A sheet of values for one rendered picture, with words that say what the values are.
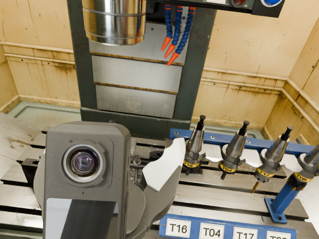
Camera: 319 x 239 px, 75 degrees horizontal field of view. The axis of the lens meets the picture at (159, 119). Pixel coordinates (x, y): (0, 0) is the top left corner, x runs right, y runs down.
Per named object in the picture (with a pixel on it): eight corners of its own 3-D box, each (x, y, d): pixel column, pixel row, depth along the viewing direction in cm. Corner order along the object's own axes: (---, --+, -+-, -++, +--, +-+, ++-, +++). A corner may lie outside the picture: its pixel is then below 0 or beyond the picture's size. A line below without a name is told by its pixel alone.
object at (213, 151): (224, 164, 56) (224, 162, 56) (204, 161, 56) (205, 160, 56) (220, 146, 62) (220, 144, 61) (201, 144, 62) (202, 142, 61)
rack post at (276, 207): (286, 224, 77) (334, 170, 60) (272, 222, 77) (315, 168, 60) (276, 200, 86) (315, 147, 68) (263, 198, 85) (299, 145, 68)
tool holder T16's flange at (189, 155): (201, 146, 62) (203, 140, 61) (205, 161, 57) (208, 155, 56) (180, 145, 62) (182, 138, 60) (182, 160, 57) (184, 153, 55)
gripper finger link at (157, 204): (155, 160, 24) (92, 216, 18) (157, 150, 23) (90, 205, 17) (191, 184, 22) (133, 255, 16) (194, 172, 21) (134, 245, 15)
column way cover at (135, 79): (174, 120, 124) (191, 28, 94) (94, 110, 124) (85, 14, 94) (174, 115, 128) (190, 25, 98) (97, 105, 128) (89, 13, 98)
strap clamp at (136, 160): (153, 186, 85) (156, 160, 76) (120, 182, 85) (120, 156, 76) (153, 179, 87) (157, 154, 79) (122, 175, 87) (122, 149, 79)
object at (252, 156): (264, 169, 56) (266, 167, 56) (245, 167, 56) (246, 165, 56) (256, 151, 62) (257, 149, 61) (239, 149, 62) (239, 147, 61)
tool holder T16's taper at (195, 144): (201, 142, 60) (206, 123, 56) (203, 152, 56) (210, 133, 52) (185, 141, 60) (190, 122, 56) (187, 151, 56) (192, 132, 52)
